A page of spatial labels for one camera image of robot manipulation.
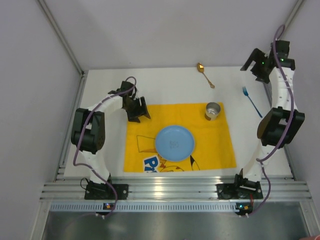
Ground blue fork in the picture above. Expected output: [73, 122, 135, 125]
[242, 86, 263, 118]

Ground blue plastic plate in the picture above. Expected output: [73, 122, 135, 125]
[155, 125, 196, 162]

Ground gold spoon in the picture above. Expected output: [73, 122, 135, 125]
[196, 62, 215, 89]

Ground metal cup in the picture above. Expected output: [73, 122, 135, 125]
[204, 102, 221, 121]

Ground yellow placemat cloth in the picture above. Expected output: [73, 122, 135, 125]
[123, 103, 237, 173]

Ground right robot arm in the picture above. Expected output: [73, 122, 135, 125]
[233, 40, 305, 194]

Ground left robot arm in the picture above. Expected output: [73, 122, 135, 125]
[70, 76, 151, 184]

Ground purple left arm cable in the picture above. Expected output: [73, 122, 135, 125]
[72, 76, 138, 218]

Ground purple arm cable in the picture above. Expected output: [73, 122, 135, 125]
[246, 24, 296, 218]
[72, 76, 138, 218]

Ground right aluminium frame post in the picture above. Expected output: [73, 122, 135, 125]
[258, 0, 306, 73]

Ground aluminium frame post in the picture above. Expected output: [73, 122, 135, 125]
[258, 0, 306, 73]
[37, 0, 85, 76]

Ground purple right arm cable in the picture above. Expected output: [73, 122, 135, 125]
[246, 24, 296, 218]

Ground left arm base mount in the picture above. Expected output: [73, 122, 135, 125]
[84, 181, 129, 200]

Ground left aluminium frame post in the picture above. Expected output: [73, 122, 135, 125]
[37, 0, 85, 76]

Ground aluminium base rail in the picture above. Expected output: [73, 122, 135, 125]
[40, 176, 312, 202]

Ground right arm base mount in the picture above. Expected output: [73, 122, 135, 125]
[216, 183, 263, 200]

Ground perforated cable duct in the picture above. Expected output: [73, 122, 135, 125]
[50, 201, 252, 213]

